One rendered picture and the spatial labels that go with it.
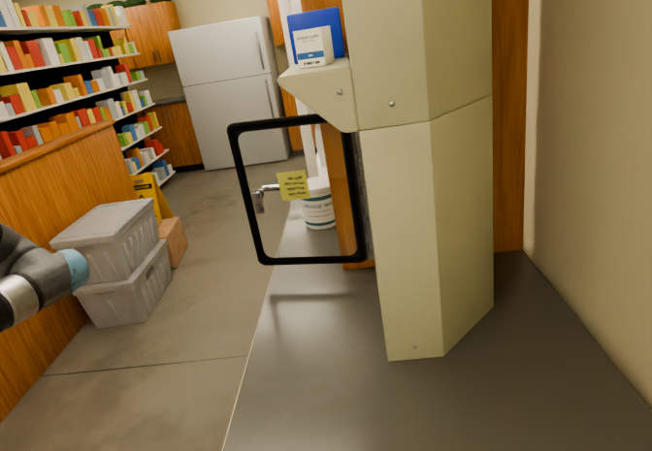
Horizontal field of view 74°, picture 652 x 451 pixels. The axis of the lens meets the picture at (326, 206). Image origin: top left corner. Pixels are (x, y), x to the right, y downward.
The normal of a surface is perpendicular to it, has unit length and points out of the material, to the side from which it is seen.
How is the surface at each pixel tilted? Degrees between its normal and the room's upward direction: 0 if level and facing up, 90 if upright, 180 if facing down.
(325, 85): 90
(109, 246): 95
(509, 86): 90
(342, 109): 90
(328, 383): 0
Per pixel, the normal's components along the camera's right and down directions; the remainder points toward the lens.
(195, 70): -0.04, 0.39
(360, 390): -0.15, -0.91
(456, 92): 0.67, 0.18
